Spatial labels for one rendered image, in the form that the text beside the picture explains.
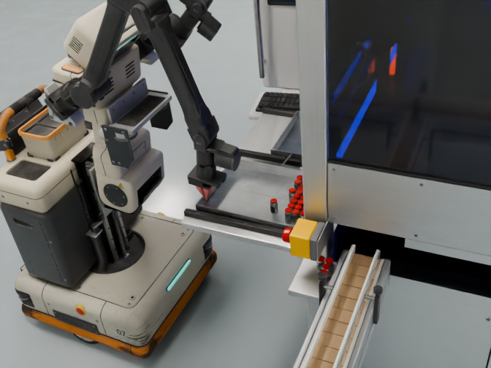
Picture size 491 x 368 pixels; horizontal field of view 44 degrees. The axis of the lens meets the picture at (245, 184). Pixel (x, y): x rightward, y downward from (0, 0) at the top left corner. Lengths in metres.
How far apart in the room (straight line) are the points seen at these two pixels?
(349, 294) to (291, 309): 1.22
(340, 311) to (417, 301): 0.28
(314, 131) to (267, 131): 0.78
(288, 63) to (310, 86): 1.19
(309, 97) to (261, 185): 0.61
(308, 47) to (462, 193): 0.47
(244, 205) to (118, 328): 0.87
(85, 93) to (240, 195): 0.55
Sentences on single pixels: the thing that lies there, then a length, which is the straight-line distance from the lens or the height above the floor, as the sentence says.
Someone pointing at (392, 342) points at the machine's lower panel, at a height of 0.61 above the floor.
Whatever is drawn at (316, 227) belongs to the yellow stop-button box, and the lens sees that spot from 1.54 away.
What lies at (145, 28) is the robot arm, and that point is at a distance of 1.56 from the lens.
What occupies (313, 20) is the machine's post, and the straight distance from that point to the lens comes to 1.30.
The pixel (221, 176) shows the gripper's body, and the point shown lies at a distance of 1.81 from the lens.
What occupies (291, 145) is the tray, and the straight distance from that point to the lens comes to 2.10.
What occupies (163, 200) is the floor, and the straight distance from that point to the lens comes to 3.38.
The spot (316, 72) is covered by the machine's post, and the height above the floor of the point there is 1.44.
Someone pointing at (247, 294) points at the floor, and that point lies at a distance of 2.79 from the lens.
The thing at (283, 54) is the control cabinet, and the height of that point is 0.96.
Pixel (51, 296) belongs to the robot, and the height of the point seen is 0.26.
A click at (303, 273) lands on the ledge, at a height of 0.88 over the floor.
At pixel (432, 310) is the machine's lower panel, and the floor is 0.78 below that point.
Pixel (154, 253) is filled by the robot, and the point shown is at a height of 0.28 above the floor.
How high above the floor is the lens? 2.05
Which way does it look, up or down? 37 degrees down
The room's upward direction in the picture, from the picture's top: 6 degrees counter-clockwise
